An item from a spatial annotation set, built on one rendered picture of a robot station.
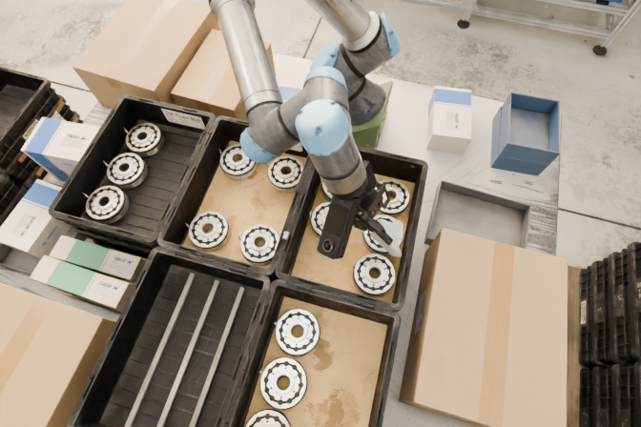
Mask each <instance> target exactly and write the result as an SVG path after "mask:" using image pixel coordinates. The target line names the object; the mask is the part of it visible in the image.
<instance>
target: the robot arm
mask: <svg viewBox="0 0 641 427"><path fill-rule="evenodd" d="M304 1H305V2H306V3H307V4H308V5H309V6H310V7H311V8H312V9H313V10H315V11H316V12H317V13H318V14H319V15H320V16H321V17H322V18H323V19H324V20H325V21H326V22H327V23H328V24H329V25H330V26H331V27H332V28H333V29H334V30H336V31H337V32H338V33H339V34H340V35H341V41H342V42H341V43H340V44H339V43H338V42H336V41H331V42H328V43H327V44H325V45H324V46H323V47H322V48H321V49H320V50H319V52H318V53H317V54H316V56H315V58H314V59H313V61H312V64H311V68H310V72H309V73H308V74H307V76H306V78H305V81H304V84H303V90H302V91H300V92H298V93H297V94H296V95H294V96H293V97H291V98H290V99H289V100H287V101H286V102H284V103H283V100H282V97H281V94H280V91H279V86H278V83H277V80H276V77H275V75H274V72H273V69H272V66H271V63H270V59H269V56H268V53H267V50H266V48H265V45H264V42H263V39H262V36H261V33H260V30H259V27H258V22H257V19H256V16H255V13H254V10H255V8H256V0H208V3H209V7H210V10H211V13H212V14H213V16H214V17H215V18H216V20H217V21H218V22H219V24H220V28H221V31H222V34H223V38H224V41H225V45H226V48H227V51H228V54H229V58H230V61H231V65H232V68H233V72H234V75H235V78H236V81H237V84H238V90H239V94H240V97H241V101H242V104H243V108H244V110H245V113H246V117H247V120H248V124H249V127H248V128H246V129H245V131H244V132H243V133H242V134H241V136H240V140H239V141H240V146H241V147H242V149H243V151H244V153H245V154H246V155H247V156H248V157H249V158H250V159H251V160H252V161H254V162H256V163H259V164H264V163H267V162H269V161H271V160H273V159H275V158H277V157H280V156H281V155H282V154H283V153H285V152H286V151H288V150H290V149H291V148H293V147H294V146H296V145H298V144H299V143H301V144H302V146H303V147H304V148H305V149H306V151H307V153H308V154H309V156H310V158H311V160H312V162H313V164H314V166H315V168H316V169H317V171H318V173H319V175H320V178H321V180H322V181H323V183H324V185H325V187H326V189H327V190H328V191H329V192H330V193H331V195H332V200H331V203H330V206H329V210H328V213H327V216H326V219H325V222H324V225H323V229H322V232H321V236H320V241H319V245H318V248H317V250H318V252H319V253H320V254H323V255H325V256H327V257H329V258H331V259H340V258H343V256H344V253H345V249H346V246H347V243H348V239H349V236H350V234H351V231H352V227H354V228H357V229H359V230H362V231H367V230H369V231H370V232H371V237H373V238H374V239H375V240H376V241H378V242H379V243H380V244H381V245H382V246H383V247H384V248H385V249H386V250H387V251H388V252H389V253H390V255H393V256H397V257H401V256H402V252H401V250H400V248H399V246H398V242H399V239H400V236H401V233H402V230H403V223H402V222H401V221H400V220H395V221H394V222H392V223H390V224H388V223H387V222H386V221H385V220H383V219H378V220H375V219H374V217H375V215H377V213H378V212H379V210H380V209H381V207H382V206H383V209H384V210H385V208H386V207H387V205H388V203H389V202H390V198H389V195H388V192H387V189H386V187H385V185H384V184H382V183H379V182H377V180H376V177H375V174H374V172H373V170H372V167H371V164H370V162H369V161H366V160H362V158H361V156H360V153H359V151H358V148H357V145H356V143H355V140H354V137H353V134H352V129H351V125H353V126H359V125H362V124H364V123H366V122H368V121H370V120H371V119H372V118H374V117H375V116H376V115H377V114H378V113H379V112H380V110H381V109H382V108H383V105H384V103H385V100H386V92H385V90H384V89H383V88H382V87H381V86H380V85H379V84H376V83H374V82H373V81H371V80H369V79H368V78H366V77H365V76H366V75H368V74H369V73H370V72H372V71H373V70H375V69H376V68H378V67H379V66H381V65H382V64H384V63H385V62H387V61H388V60H391V59H392V58H393V57H394V56H396V55H397V54H398V53H399V52H400V51H401V49H402V46H401V43H400V40H399V38H398V36H397V33H396V32H395V30H394V28H393V26H392V24H391V22H390V20H389V18H388V16H387V15H386V13H385V12H383V13H380V14H379V15H378V14H377V13H376V12H374V11H372V10H364V9H363V7H362V6H361V5H360V4H359V3H358V2H357V0H304ZM379 186H380V187H381V188H380V189H379V191H378V190H375V188H376V187H377V188H378V187H379ZM384 192H385V194H386V197H387V199H386V200H385V202H384V203H383V194H384ZM381 203H382V204H381Z"/></svg>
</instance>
